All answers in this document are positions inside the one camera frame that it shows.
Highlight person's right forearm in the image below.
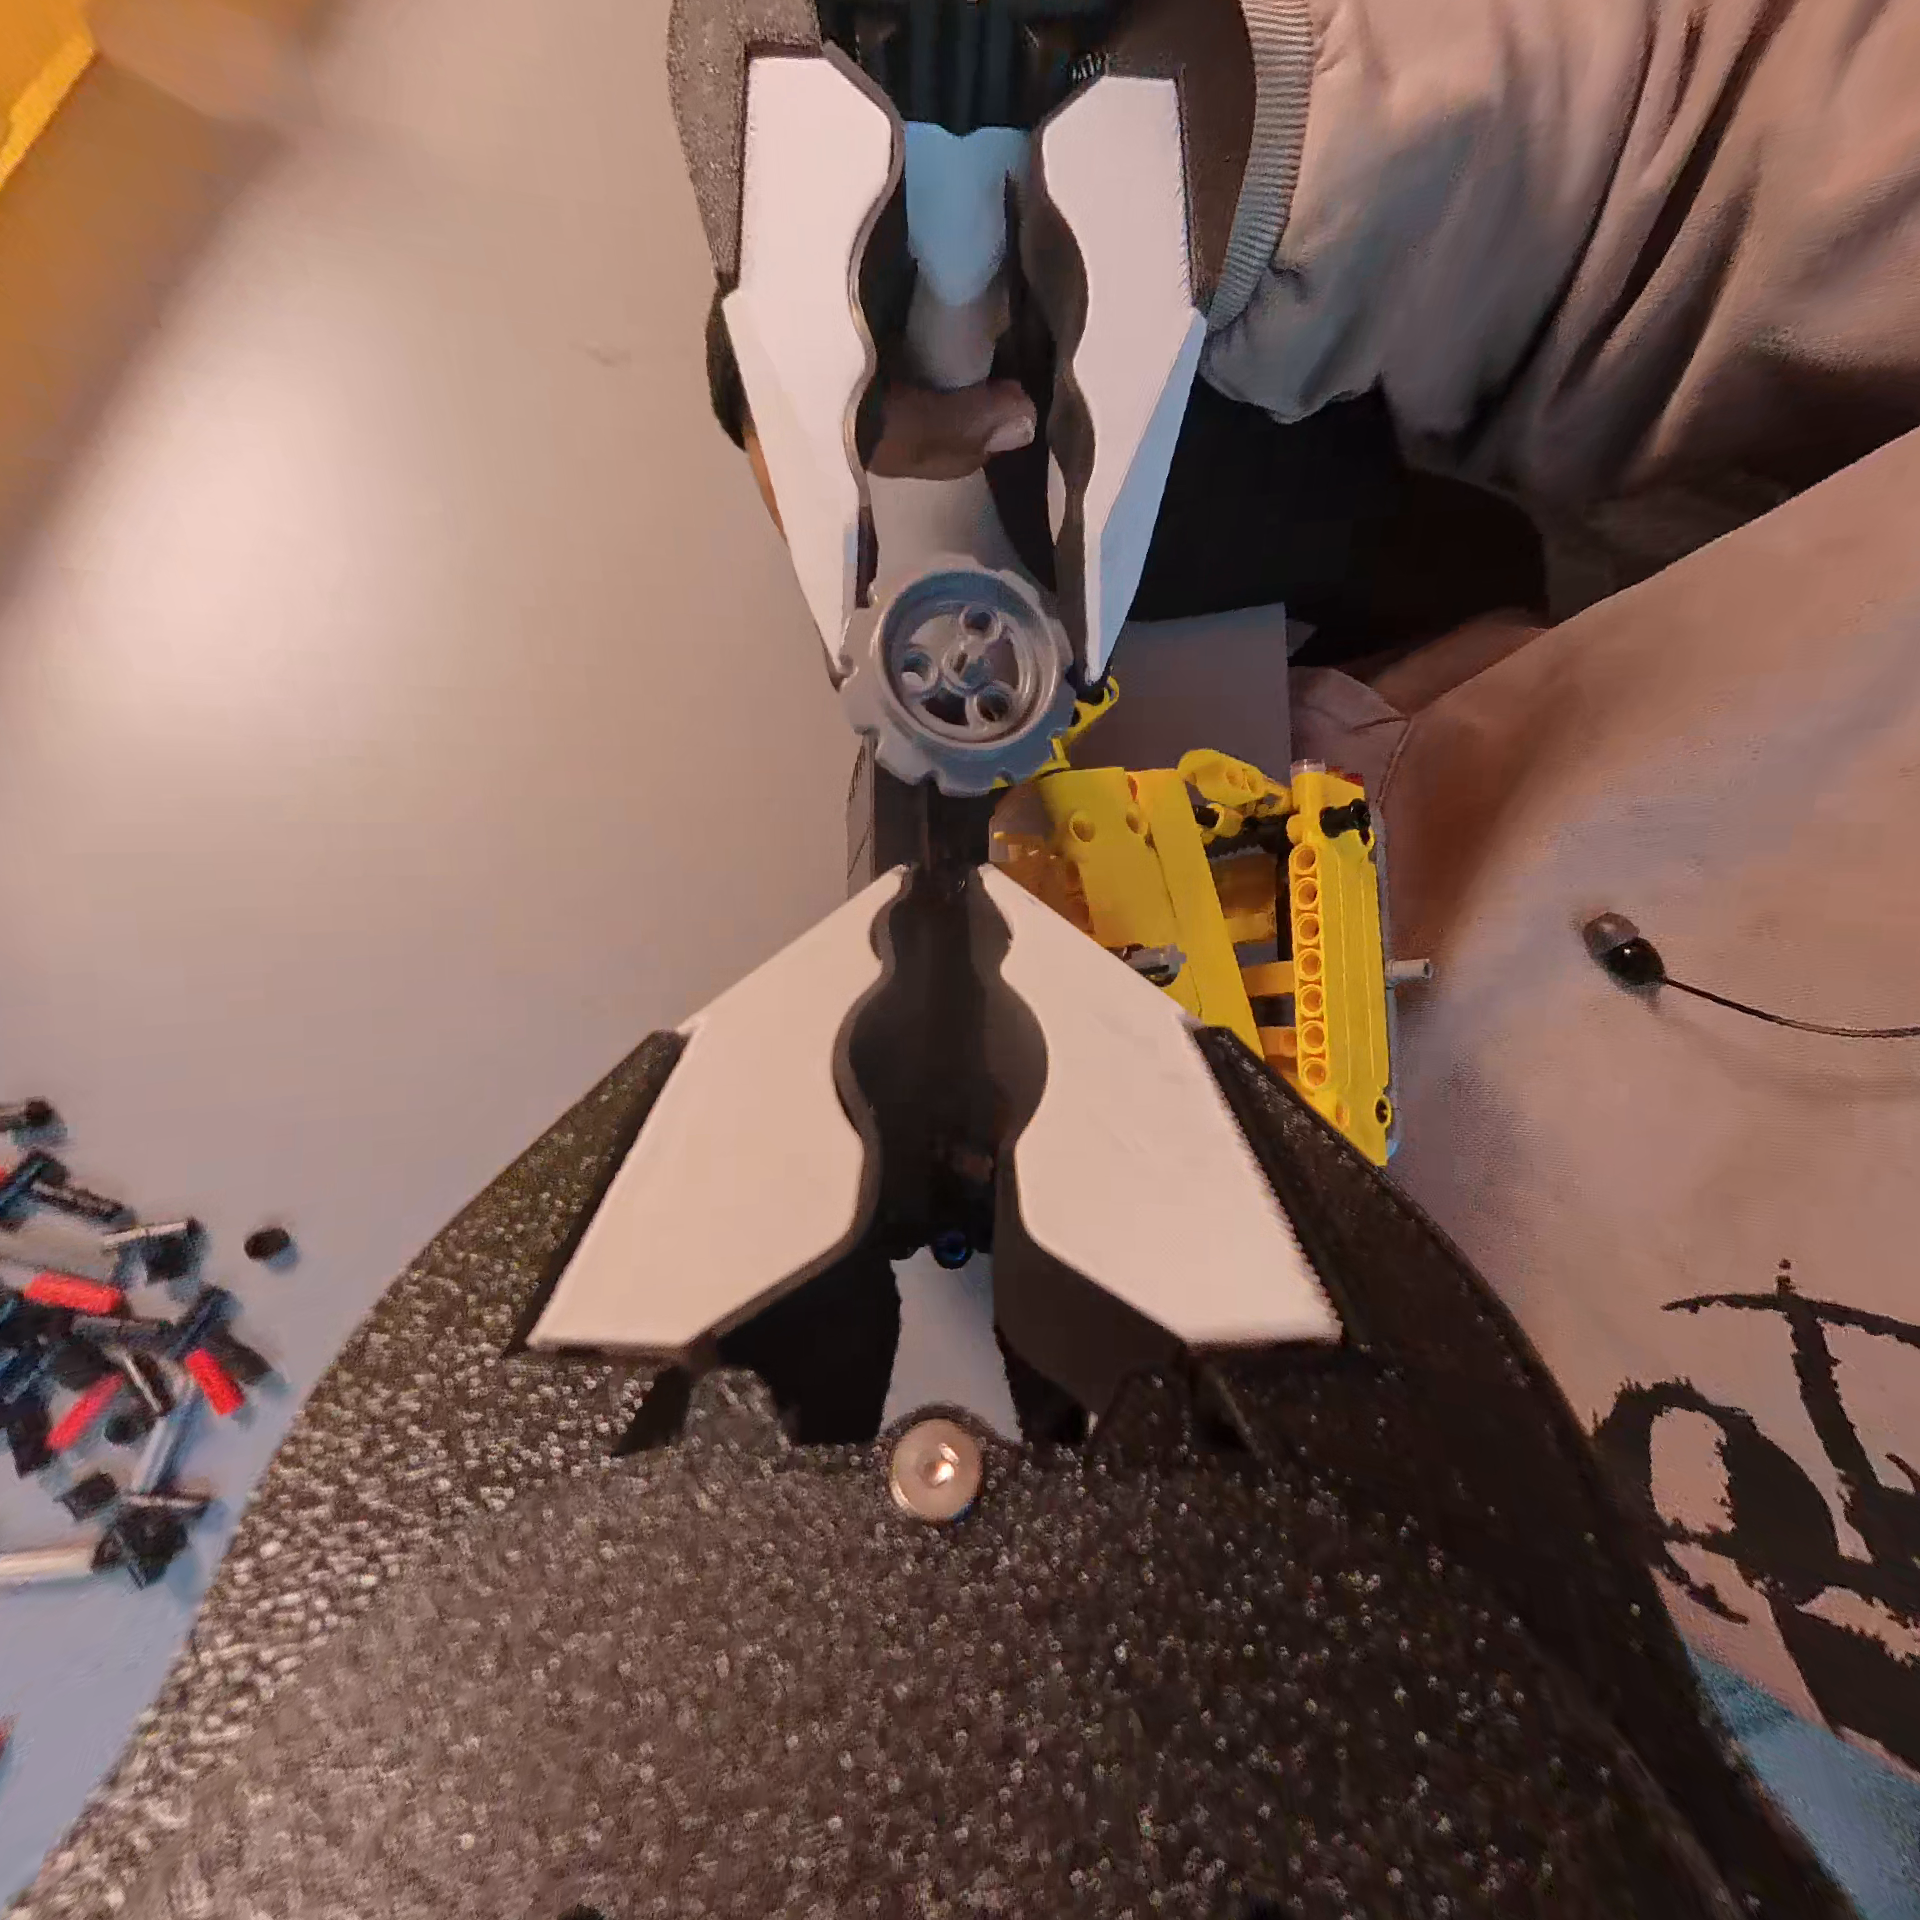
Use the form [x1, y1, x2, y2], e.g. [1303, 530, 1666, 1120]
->
[1201, 0, 1920, 544]

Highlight yellow toy brick vehicle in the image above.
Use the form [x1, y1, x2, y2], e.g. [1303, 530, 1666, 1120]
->
[841, 676, 1435, 1270]

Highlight pile of small brick pins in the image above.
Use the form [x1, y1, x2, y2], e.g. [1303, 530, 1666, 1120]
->
[0, 1096, 289, 1592]

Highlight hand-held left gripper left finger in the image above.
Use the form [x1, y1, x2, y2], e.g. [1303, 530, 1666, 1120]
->
[524, 865, 914, 1369]

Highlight grey toy wheel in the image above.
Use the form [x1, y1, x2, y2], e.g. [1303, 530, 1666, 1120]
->
[830, 550, 1086, 799]

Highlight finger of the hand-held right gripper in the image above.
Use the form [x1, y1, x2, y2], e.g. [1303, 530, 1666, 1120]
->
[716, 48, 909, 691]
[1031, 76, 1209, 684]

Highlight black earphone with cable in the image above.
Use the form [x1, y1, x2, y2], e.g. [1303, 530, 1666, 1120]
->
[1580, 908, 1920, 1040]

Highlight beige printed sweatshirt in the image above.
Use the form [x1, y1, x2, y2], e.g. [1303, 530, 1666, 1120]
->
[1289, 436, 1920, 1773]

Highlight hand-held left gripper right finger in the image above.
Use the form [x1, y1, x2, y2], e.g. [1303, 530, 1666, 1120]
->
[971, 865, 1343, 1359]

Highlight person's right hand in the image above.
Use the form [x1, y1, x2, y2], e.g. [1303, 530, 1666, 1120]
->
[868, 376, 1044, 483]

